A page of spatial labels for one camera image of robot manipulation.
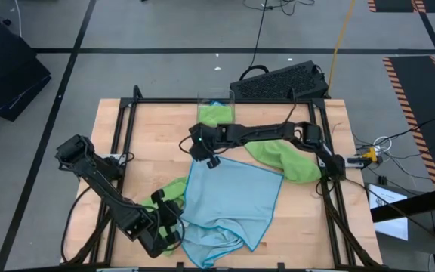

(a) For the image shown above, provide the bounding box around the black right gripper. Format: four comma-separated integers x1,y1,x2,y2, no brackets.
188,122,227,170

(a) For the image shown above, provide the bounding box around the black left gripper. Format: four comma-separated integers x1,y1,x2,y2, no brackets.
140,188,184,259

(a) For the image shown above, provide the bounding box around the green microfiber towel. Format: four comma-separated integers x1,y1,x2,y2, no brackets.
242,139,322,185
198,104,235,128
140,176,188,258

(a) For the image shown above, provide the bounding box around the clear plastic bin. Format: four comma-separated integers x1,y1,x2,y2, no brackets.
195,88,236,126

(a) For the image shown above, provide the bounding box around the black perforated computer case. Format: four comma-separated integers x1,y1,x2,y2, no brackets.
229,60,330,101

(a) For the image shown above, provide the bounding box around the white-screen monitor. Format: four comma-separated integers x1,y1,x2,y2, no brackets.
368,183,409,242

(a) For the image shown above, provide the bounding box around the large black floor case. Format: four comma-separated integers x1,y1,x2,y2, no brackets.
0,20,52,122

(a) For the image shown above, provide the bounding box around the hazard-striped black floor mat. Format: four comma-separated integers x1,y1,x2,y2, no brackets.
366,0,435,14
381,55,435,190

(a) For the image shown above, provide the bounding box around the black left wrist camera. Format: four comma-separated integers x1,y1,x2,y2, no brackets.
163,202,184,230

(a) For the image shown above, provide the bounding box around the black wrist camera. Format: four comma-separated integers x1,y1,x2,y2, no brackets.
193,130,214,150
163,202,184,230

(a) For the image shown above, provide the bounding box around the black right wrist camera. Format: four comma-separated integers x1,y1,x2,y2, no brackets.
193,130,214,150

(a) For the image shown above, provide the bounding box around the black hanging cable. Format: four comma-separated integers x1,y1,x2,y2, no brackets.
242,0,315,71

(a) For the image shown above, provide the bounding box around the yellow cable plug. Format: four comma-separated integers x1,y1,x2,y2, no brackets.
360,147,380,164

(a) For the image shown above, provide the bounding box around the yellow hanging cable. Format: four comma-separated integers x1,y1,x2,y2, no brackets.
325,0,356,97

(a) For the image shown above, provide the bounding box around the white coiled cable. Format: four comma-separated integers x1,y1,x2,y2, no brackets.
372,135,392,152

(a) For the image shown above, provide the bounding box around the black neighbouring rig frame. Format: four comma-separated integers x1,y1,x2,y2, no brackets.
370,100,435,272

